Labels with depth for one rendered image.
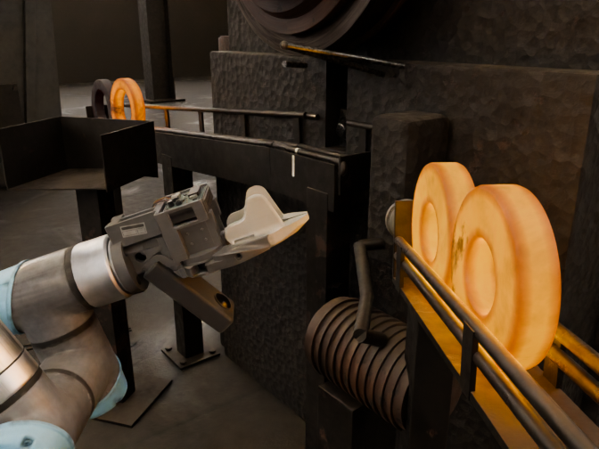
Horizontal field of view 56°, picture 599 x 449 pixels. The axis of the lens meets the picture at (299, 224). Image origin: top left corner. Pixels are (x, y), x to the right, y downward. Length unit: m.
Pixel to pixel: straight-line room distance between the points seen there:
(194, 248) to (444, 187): 0.27
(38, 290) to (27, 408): 0.14
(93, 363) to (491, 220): 0.44
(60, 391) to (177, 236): 0.19
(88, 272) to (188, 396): 0.99
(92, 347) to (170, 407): 0.89
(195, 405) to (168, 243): 0.99
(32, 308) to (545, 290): 0.51
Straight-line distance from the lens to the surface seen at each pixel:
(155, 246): 0.64
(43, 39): 3.86
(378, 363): 0.77
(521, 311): 0.44
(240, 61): 1.36
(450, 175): 0.61
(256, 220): 0.61
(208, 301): 0.65
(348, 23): 0.93
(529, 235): 0.45
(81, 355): 0.68
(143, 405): 1.57
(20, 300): 0.68
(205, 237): 0.61
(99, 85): 2.01
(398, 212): 0.72
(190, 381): 1.65
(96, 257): 0.64
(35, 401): 0.59
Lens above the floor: 0.92
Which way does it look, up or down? 19 degrees down
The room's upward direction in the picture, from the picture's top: straight up
